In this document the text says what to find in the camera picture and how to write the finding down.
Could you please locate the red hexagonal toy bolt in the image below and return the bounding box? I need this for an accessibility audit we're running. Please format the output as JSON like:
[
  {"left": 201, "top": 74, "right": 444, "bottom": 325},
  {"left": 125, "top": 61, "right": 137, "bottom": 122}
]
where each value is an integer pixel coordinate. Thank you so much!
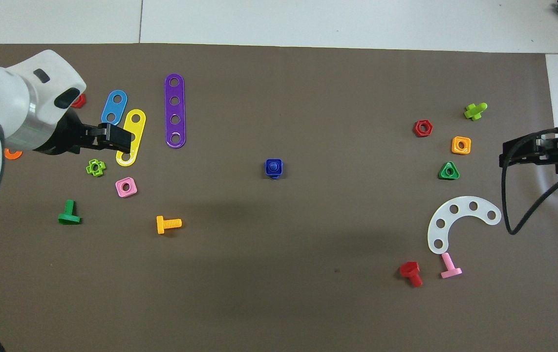
[{"left": 399, "top": 261, "right": 424, "bottom": 288}]

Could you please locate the orange toy bolt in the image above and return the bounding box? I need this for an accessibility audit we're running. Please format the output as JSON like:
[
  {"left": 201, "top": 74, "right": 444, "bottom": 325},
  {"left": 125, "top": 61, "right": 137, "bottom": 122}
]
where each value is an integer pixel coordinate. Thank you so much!
[{"left": 156, "top": 216, "right": 183, "bottom": 235}]

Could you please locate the yellow three-hole strip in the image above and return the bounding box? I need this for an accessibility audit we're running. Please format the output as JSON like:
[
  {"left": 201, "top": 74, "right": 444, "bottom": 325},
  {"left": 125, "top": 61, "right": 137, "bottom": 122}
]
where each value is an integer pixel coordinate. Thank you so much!
[{"left": 115, "top": 109, "right": 147, "bottom": 167}]

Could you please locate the pink square nut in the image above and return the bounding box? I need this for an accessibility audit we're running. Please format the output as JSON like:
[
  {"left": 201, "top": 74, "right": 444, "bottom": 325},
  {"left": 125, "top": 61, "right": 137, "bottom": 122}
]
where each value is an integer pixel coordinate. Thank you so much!
[{"left": 115, "top": 176, "right": 138, "bottom": 198}]

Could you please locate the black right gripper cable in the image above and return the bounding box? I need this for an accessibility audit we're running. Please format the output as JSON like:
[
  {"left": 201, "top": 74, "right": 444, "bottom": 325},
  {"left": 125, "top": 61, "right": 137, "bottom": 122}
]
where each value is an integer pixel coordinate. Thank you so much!
[{"left": 501, "top": 127, "right": 558, "bottom": 236}]

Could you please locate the blue two-hole strip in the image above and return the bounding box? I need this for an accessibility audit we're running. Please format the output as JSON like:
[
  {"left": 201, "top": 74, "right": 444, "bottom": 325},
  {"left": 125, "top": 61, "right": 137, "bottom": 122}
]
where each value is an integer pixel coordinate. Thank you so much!
[{"left": 101, "top": 89, "right": 129, "bottom": 127}]

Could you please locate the lime green cross bolt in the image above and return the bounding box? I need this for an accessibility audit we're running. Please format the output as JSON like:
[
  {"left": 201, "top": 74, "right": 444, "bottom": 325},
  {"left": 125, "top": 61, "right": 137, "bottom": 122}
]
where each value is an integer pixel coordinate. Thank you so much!
[{"left": 464, "top": 102, "right": 488, "bottom": 121}]

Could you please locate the green triangular nut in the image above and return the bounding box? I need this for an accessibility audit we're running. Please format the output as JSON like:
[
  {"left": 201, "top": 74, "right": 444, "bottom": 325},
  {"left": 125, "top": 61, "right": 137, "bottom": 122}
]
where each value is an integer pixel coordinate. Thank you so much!
[{"left": 438, "top": 161, "right": 460, "bottom": 180}]

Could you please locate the white curved five-hole plate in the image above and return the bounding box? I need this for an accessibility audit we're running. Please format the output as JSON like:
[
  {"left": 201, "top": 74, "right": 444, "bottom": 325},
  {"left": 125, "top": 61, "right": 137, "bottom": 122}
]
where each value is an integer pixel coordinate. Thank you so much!
[{"left": 427, "top": 196, "right": 502, "bottom": 255}]

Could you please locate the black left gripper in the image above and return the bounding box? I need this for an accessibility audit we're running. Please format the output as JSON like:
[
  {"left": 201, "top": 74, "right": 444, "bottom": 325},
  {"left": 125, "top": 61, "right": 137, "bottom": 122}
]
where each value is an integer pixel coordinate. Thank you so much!
[{"left": 35, "top": 109, "right": 132, "bottom": 156}]

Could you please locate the purple four-hole strip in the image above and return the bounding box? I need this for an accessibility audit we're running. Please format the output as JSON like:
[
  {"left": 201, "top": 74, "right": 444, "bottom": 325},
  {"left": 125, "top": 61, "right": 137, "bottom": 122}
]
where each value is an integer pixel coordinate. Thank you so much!
[{"left": 164, "top": 73, "right": 187, "bottom": 149}]

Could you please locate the brown table mat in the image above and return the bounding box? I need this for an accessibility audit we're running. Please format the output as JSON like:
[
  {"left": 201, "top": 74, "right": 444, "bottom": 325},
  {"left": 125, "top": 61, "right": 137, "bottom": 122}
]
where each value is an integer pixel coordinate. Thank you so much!
[{"left": 0, "top": 44, "right": 558, "bottom": 352}]

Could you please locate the orange square nut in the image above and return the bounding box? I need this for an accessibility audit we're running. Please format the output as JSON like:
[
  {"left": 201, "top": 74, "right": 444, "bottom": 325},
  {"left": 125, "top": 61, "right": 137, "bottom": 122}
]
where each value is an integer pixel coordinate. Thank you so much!
[{"left": 451, "top": 136, "right": 472, "bottom": 155}]

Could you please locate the green toy bolt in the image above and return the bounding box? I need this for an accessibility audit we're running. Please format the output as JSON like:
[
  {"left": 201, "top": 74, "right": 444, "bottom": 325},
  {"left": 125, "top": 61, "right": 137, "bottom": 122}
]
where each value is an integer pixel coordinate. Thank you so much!
[{"left": 58, "top": 199, "right": 82, "bottom": 225}]

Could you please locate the pink toy bolt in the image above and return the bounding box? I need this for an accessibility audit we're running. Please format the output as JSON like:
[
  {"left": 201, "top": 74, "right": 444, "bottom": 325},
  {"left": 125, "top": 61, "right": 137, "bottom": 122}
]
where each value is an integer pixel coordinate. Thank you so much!
[{"left": 440, "top": 252, "right": 463, "bottom": 280}]

